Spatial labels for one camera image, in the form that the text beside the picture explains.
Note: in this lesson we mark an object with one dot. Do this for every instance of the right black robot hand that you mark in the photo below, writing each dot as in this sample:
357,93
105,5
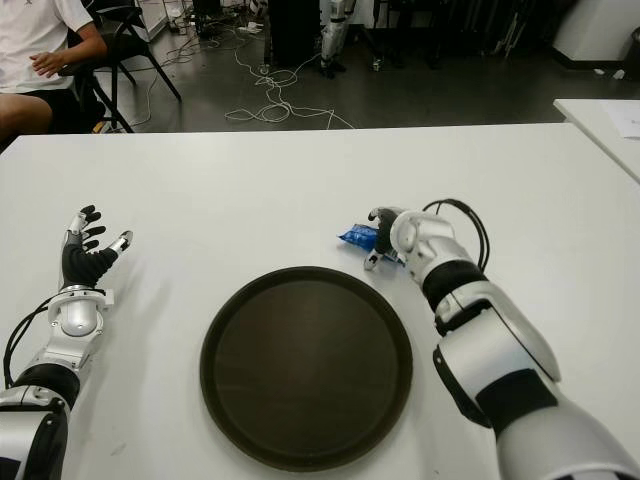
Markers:
384,232

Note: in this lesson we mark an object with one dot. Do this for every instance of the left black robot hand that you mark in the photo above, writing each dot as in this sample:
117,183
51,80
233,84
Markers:
80,265

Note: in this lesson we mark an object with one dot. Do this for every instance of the blue Oreo packet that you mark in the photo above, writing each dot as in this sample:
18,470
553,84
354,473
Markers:
357,234

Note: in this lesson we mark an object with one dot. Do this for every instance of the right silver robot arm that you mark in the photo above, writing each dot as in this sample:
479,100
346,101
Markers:
490,350

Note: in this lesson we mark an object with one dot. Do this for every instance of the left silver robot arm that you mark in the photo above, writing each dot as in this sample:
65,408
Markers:
35,400

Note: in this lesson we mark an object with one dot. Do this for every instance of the round dark brown tray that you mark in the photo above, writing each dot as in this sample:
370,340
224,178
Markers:
305,370

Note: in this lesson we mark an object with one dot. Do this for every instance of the silver humanoid robot leg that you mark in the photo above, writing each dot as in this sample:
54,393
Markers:
332,35

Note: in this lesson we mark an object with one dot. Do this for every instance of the black folding chair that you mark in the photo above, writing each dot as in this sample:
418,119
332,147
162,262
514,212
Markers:
130,45

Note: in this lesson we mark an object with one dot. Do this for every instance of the seated person in white shirt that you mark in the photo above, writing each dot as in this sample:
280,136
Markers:
30,40

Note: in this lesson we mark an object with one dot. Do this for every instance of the white side table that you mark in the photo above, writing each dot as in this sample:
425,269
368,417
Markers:
600,130

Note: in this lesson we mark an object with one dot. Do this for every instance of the white cabinet with black base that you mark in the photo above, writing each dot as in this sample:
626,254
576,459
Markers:
595,25

